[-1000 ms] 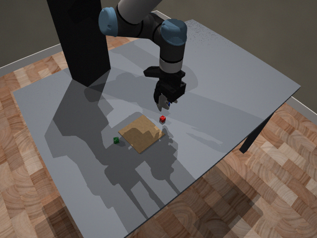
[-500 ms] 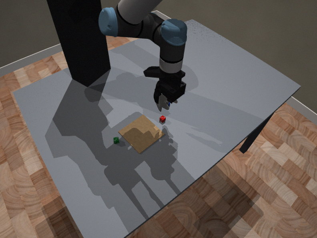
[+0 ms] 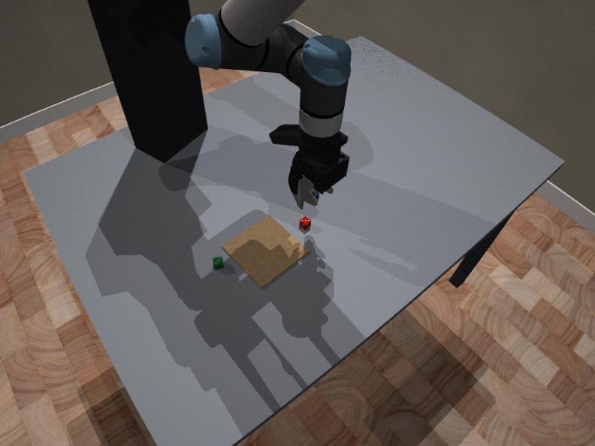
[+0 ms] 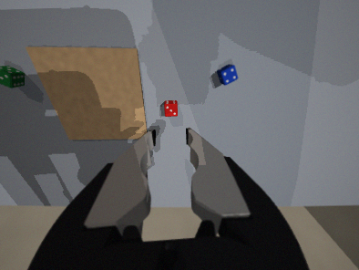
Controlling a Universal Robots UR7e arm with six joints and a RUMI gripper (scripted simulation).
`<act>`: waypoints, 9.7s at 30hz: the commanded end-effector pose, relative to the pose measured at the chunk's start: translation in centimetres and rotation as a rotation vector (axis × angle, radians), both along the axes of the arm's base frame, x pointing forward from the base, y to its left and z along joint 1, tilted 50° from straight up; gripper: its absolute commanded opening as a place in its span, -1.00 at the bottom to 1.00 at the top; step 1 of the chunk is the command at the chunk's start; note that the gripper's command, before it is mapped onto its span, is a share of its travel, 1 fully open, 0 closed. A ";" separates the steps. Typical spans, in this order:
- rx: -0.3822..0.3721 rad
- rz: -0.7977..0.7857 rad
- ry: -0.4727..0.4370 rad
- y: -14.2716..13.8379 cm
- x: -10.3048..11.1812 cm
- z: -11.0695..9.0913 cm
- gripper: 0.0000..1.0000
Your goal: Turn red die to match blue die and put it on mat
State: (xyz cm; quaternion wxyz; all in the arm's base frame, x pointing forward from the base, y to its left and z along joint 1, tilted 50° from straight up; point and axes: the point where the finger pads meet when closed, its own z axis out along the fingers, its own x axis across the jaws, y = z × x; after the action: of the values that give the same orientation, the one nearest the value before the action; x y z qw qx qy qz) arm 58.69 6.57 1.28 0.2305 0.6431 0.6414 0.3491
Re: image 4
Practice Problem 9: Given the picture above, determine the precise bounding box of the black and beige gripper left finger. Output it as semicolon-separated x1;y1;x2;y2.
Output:
27;129;156;270

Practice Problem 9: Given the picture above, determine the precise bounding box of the blue die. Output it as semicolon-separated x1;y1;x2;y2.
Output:
217;65;238;86

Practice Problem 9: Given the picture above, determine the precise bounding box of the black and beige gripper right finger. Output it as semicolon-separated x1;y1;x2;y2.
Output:
186;128;310;270

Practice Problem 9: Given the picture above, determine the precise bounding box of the red die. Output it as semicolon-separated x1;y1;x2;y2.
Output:
164;100;178;117

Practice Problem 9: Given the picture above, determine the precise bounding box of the green die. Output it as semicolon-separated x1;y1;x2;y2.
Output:
0;66;25;88

